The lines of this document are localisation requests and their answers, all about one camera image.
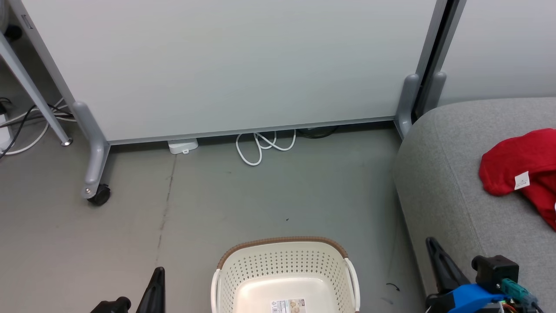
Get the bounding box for cream perforated laundry basket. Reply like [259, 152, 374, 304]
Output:
[210, 236, 361, 313]

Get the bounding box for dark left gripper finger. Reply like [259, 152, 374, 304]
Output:
[136, 266, 166, 313]

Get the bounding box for teal right cable connector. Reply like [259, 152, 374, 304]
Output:
[499, 278, 539, 307]

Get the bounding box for printed basket sticker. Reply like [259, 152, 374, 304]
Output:
[270, 297, 306, 313]

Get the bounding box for white power strip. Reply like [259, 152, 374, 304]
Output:
[0, 113, 14, 151]

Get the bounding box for small white plastic box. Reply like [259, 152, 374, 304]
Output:
[168, 138, 199, 155]

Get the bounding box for narrow white partition panel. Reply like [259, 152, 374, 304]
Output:
[434, 0, 556, 107]

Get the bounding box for coiled white floor cable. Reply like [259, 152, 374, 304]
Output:
[235, 129, 297, 167]

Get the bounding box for grey fabric sofa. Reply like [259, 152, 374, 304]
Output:
[394, 97, 556, 313]

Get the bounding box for long white floor cable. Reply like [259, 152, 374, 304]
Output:
[0, 97, 77, 157]

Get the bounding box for grey partition leg with caster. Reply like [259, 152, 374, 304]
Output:
[72, 101, 111, 201]

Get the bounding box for plain red garment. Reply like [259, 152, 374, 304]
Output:
[479, 128, 556, 197]

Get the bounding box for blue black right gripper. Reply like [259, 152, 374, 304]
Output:
[425, 236, 507, 313]

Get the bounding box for wide white partition panel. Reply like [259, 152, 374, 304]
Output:
[8, 0, 449, 145]

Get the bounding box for black caster wheel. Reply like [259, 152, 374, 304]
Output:
[86, 183, 111, 206]

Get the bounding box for black cable under partition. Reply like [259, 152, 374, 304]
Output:
[297, 125, 338, 139]

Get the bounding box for grey metal table leg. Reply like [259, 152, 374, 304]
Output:
[0, 31, 73, 147]

